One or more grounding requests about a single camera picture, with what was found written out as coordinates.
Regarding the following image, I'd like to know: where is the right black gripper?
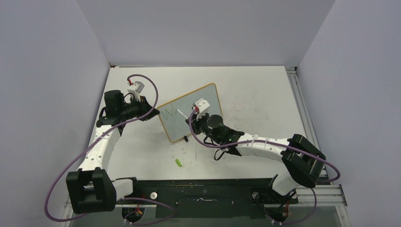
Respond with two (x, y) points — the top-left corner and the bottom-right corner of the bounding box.
(187, 110), (222, 144)

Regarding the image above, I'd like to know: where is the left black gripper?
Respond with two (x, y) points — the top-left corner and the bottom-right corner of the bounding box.
(120, 95), (160, 122)

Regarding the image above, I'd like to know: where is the white green marker pen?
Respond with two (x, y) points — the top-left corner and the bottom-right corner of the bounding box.
(176, 109), (188, 119)

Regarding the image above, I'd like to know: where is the yellow framed whiteboard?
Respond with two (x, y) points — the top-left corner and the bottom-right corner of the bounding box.
(157, 83), (222, 143)

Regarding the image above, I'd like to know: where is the green marker cap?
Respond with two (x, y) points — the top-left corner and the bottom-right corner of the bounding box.
(175, 159), (182, 167)

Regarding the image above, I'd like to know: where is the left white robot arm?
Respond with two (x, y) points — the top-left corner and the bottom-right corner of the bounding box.
(66, 90), (160, 214)

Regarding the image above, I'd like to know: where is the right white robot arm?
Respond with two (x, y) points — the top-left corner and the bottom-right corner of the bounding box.
(185, 113), (326, 202)

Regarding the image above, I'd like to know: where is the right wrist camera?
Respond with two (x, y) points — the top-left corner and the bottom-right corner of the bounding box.
(194, 98), (210, 116)

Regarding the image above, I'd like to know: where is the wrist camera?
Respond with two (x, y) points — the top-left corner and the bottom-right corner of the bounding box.
(127, 81), (145, 94)
(194, 98), (210, 116)

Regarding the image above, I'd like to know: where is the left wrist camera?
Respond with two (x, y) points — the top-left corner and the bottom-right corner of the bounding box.
(127, 81), (145, 94)

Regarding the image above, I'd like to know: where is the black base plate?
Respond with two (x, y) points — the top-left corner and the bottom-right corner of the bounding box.
(117, 178), (298, 219)

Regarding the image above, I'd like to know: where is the aluminium rail frame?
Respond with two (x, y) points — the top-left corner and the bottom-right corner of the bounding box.
(285, 67), (347, 207)

